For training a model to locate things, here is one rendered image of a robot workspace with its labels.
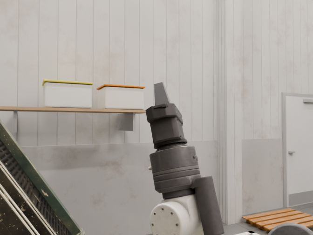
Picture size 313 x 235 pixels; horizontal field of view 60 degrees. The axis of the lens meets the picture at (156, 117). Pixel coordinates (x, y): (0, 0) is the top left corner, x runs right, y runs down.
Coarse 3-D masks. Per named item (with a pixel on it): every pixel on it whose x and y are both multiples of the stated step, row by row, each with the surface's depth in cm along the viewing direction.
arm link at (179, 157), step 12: (156, 108) 48; (168, 108) 48; (156, 120) 49; (168, 120) 49; (180, 120) 53; (156, 132) 49; (168, 132) 48; (180, 132) 51; (156, 144) 50; (168, 144) 50; (180, 144) 50; (156, 156) 49; (168, 156) 47; (180, 156) 47; (192, 156) 49; (156, 168) 48; (168, 168) 47; (180, 168) 47; (192, 168) 48
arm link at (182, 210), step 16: (160, 176) 48; (176, 176) 46; (192, 176) 47; (208, 176) 46; (160, 192) 48; (176, 192) 47; (192, 192) 48; (208, 192) 45; (160, 208) 45; (176, 208) 44; (192, 208) 46; (208, 208) 45; (160, 224) 44; (176, 224) 43; (192, 224) 45; (208, 224) 44
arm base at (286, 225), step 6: (276, 228) 49; (282, 228) 49; (288, 228) 48; (294, 228) 47; (300, 228) 47; (306, 228) 47; (270, 234) 49; (276, 234) 49; (282, 234) 48; (288, 234) 48; (294, 234) 47; (300, 234) 46; (306, 234) 46; (312, 234) 45
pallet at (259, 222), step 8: (288, 208) 471; (248, 216) 431; (256, 216) 431; (264, 216) 436; (272, 216) 431; (280, 216) 431; (288, 216) 431; (296, 216) 431; (304, 216) 431; (312, 216) 431; (256, 224) 414; (264, 224) 396; (272, 224) 396; (304, 224) 396; (312, 224) 396
